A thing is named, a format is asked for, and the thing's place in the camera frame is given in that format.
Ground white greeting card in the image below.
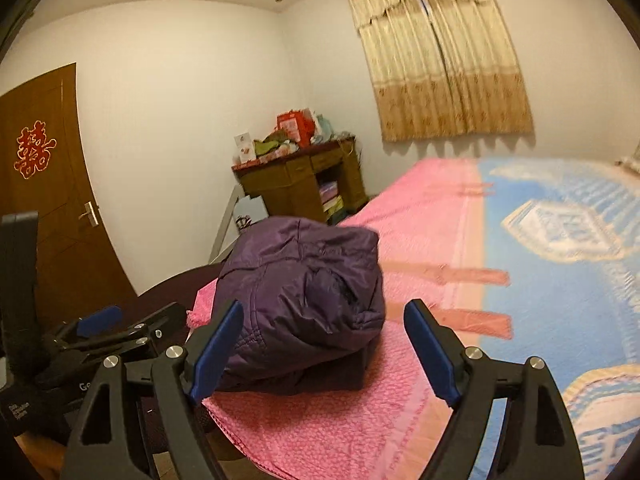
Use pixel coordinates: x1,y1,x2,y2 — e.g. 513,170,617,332
234,133,257,164

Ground grey folded frame against wall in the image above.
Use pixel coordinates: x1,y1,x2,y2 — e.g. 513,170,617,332
208,184,245,266

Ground brown wooden door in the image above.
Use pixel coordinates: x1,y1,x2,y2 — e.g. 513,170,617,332
1,64,137,328

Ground white printed paper bag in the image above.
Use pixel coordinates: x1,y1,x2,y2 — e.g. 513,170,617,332
233,196,269,232

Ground beige patterned window curtain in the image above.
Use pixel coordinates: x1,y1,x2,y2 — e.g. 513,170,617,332
348,0,534,142

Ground red double happiness sticker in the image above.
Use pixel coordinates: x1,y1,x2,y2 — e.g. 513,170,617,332
13,120,58,180

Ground pink and blue bedspread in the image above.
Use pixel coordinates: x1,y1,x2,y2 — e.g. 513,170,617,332
204,158,639,479

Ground red gift bag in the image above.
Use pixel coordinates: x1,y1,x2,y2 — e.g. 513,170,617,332
277,108,316,148

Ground stacked books in desk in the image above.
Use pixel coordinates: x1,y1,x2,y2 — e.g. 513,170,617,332
319,182,344,218

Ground brown wooden desk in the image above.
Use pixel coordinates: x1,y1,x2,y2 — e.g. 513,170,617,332
232,136,368,222

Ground dark purple quilted jacket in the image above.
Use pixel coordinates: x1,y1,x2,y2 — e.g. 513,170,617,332
214,217,386,394

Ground metal door handle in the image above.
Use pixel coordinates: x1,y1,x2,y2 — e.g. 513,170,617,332
78,200,100,228

